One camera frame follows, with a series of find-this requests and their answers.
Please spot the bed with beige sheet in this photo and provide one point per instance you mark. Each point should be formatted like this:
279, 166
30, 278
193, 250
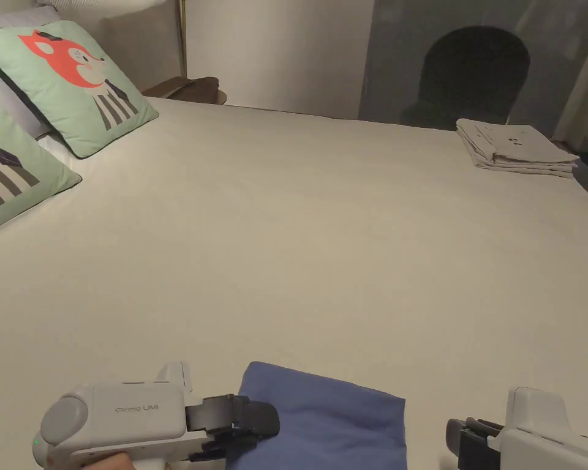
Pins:
294, 235

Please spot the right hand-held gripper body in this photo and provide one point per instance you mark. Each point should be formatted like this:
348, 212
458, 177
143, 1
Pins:
544, 435

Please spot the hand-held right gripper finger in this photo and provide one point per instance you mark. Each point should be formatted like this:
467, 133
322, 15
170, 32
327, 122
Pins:
454, 433

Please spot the dark wooden nightstand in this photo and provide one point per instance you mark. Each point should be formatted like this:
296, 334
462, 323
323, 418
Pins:
191, 88

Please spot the person's left hand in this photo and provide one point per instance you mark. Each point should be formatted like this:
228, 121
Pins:
115, 462

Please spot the blue garment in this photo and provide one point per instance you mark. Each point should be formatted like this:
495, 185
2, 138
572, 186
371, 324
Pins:
333, 421

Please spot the folded white garment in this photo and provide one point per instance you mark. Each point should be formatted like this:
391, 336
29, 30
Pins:
514, 144

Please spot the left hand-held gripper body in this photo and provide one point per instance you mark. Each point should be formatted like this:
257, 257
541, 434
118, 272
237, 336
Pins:
122, 416

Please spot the green fox print cushion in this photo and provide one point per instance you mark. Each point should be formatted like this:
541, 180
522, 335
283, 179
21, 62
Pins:
78, 83
10, 181

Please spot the brass lamp pole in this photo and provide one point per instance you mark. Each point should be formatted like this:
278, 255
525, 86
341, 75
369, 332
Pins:
182, 39

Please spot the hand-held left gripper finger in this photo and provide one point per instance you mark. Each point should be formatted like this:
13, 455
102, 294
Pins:
225, 445
259, 418

